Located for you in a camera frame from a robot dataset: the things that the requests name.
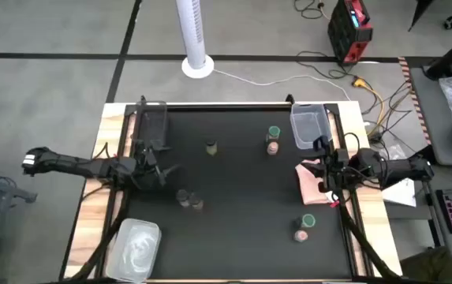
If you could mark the black chair leg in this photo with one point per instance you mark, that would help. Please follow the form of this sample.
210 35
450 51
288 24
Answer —
420 10

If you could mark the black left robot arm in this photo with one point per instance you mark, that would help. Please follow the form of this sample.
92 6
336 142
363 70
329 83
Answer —
72 165

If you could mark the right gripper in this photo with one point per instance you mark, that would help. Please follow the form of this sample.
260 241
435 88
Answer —
336 171

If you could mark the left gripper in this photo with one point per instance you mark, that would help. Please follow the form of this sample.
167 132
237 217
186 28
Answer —
146 173

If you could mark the white tower fan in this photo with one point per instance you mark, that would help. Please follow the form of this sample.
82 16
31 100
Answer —
194 35

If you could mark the white paper sheet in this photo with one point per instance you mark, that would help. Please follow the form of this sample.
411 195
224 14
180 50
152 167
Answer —
401 195

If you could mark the red black power station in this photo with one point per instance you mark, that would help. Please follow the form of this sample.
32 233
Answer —
348 35

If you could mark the black-lid jar green label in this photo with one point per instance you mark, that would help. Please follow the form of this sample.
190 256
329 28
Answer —
211 148
182 196

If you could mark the green-lid glass spice jar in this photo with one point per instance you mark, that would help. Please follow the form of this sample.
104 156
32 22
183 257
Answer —
308 221
274 132

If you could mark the clear plastic bin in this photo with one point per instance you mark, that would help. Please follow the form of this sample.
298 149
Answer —
308 126
152 122

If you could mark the pink cloth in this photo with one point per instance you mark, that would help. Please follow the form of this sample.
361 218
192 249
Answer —
308 189

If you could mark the black table mat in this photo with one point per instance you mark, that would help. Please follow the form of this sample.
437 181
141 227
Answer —
249 177

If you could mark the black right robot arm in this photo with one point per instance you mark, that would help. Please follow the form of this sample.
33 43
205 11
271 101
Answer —
387 167

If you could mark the black table frame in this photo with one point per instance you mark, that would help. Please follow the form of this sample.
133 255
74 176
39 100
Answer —
229 106

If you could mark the person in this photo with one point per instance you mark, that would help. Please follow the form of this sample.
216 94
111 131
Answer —
438 270

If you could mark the hazard-striped floor mat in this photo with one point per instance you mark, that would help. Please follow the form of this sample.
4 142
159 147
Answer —
415 98

